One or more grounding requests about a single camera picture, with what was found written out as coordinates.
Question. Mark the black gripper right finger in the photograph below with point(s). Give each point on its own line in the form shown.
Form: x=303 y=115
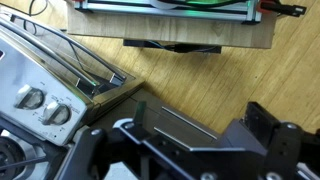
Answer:
x=288 y=152

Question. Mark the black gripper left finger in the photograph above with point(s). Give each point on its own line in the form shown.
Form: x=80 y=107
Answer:
x=153 y=156

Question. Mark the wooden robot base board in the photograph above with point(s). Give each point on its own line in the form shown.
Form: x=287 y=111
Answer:
x=168 y=29

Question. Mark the right stove control knob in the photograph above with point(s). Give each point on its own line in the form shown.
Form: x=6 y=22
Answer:
x=56 y=114

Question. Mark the stove control knob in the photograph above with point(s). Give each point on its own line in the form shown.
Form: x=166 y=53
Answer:
x=56 y=114
x=29 y=98

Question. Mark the stainless steel gas stove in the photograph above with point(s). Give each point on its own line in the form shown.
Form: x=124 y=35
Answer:
x=66 y=72

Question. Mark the left stove control knob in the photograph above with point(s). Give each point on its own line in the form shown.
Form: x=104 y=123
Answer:
x=29 y=98

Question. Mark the aluminium frame rail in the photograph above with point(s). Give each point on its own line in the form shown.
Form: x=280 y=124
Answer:
x=224 y=10

